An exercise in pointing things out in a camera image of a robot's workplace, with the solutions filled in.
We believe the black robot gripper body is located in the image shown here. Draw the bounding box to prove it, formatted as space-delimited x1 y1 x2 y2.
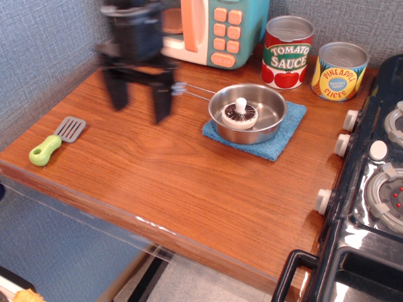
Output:
96 0 179 87

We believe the green handled grey spatula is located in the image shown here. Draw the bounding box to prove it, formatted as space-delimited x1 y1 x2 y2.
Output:
28 116 87 167

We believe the black toy stove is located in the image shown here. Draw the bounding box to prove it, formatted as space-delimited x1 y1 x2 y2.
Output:
272 55 402 301

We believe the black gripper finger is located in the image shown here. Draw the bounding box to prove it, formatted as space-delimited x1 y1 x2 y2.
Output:
152 84 173 123
102 69 128 111

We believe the white toy mushroom slice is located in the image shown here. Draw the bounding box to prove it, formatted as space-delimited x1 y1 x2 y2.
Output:
221 98 258 130

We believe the silver metal pot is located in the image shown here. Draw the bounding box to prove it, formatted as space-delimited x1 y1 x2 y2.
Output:
171 81 288 145

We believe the tomato sauce can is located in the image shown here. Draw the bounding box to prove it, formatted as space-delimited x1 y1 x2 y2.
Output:
261 15 315 90

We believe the teal toy microwave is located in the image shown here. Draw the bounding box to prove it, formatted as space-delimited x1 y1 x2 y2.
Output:
162 0 270 70

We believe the pineapple slices can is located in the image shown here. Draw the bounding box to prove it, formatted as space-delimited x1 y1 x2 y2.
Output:
311 42 370 101

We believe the blue cloth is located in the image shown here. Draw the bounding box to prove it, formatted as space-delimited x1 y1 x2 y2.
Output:
202 101 307 161

